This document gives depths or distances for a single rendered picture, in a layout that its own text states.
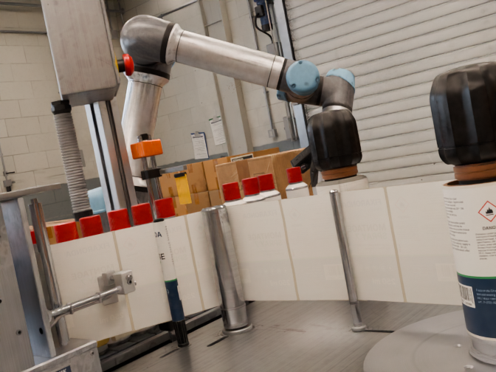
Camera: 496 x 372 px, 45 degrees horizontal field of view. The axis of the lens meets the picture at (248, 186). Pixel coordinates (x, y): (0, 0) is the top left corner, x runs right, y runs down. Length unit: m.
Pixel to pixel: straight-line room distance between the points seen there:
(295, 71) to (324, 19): 4.62
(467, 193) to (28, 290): 0.51
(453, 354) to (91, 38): 0.73
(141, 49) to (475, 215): 1.00
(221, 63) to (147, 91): 0.24
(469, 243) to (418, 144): 4.92
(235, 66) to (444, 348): 0.88
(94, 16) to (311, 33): 5.05
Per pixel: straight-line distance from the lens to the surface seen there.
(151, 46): 1.42
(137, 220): 1.04
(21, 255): 0.77
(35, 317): 0.78
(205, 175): 4.94
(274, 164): 1.63
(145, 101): 1.54
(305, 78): 1.37
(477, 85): 0.60
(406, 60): 5.54
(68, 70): 1.05
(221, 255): 0.88
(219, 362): 0.81
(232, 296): 0.89
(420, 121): 5.51
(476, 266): 0.62
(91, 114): 1.20
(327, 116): 0.97
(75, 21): 1.06
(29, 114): 7.21
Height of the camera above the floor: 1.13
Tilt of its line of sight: 3 degrees down
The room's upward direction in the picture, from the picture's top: 11 degrees counter-clockwise
